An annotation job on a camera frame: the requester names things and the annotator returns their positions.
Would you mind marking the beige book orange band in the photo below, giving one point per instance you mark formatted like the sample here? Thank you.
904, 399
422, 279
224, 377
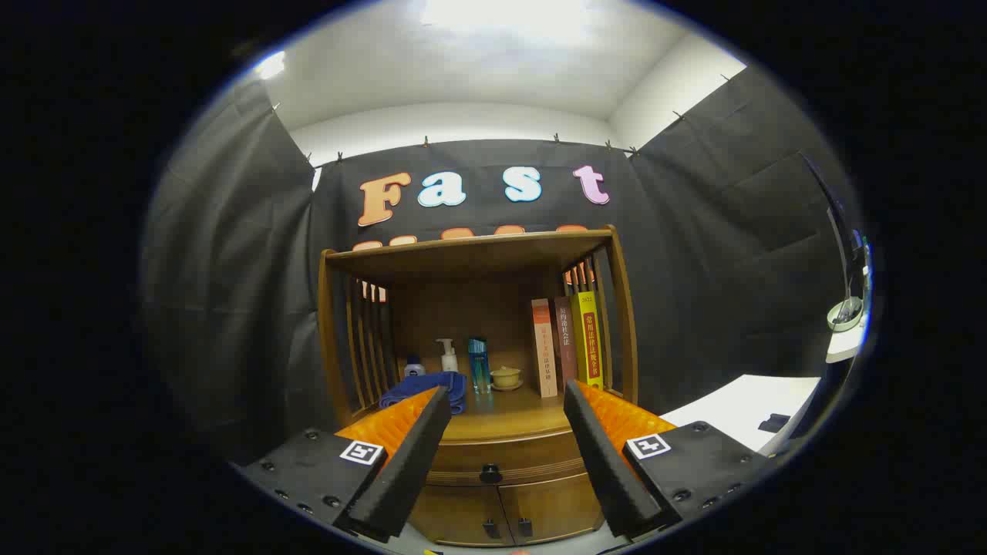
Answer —
544, 347

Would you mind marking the small black object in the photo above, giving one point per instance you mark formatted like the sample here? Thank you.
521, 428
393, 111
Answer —
773, 422

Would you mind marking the white ledge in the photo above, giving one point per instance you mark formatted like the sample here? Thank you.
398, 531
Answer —
844, 344

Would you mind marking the small white bottle blue cap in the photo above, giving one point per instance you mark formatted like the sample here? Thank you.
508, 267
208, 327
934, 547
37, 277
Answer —
414, 368

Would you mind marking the white side table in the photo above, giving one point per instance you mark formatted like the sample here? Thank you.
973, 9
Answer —
740, 408

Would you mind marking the brown book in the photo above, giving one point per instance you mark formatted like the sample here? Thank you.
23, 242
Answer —
565, 339

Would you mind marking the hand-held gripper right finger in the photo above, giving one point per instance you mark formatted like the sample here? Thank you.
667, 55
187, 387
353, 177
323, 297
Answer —
609, 470

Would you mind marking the wooden countertop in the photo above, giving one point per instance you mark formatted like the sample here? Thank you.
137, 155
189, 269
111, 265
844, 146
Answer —
509, 412

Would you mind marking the yellow lidded teacup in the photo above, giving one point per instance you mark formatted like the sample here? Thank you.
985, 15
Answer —
506, 378

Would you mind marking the blue folded towel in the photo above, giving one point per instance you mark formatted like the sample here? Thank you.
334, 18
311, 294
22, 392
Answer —
432, 383

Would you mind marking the wooden cabinet door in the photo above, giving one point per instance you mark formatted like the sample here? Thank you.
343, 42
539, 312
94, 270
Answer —
559, 509
455, 516

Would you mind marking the clear blue bottle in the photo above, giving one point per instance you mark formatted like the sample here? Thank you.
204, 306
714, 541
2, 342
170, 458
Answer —
479, 366

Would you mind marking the yellow book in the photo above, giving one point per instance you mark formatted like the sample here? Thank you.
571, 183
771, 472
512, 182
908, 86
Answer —
590, 339

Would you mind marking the black drawer knob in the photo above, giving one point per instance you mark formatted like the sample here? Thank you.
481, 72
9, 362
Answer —
490, 472

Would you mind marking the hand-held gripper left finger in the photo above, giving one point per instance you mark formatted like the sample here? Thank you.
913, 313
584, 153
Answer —
409, 470

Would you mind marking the wooden cabinet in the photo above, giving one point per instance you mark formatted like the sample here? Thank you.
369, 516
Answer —
478, 262

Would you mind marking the white pump bottle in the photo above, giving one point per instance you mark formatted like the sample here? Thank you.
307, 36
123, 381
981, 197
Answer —
448, 358

